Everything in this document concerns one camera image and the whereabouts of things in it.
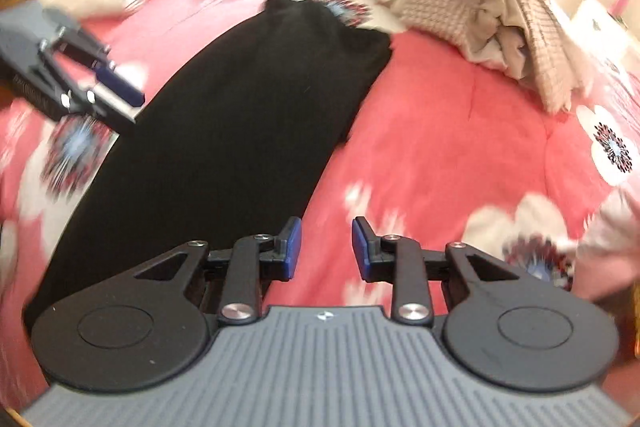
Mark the black t-shirt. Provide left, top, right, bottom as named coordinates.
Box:
left=22, top=0, right=393, bottom=338

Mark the cream nightstand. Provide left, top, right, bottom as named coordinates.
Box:
left=570, top=0, right=640, bottom=62

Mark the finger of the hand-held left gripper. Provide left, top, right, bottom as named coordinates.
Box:
left=57, top=27, right=146, bottom=105
left=60, top=92, right=136, bottom=130

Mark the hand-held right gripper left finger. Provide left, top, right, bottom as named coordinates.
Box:
left=135, top=217, right=302, bottom=327

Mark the red floral blanket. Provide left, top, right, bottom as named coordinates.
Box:
left=0, top=0, right=640, bottom=408

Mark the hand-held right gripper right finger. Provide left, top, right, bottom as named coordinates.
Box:
left=352, top=216, right=521, bottom=325

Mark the white garment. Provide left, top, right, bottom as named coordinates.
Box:
left=495, top=32, right=531, bottom=78

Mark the pink quilt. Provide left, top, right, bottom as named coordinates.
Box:
left=575, top=187, right=640, bottom=303

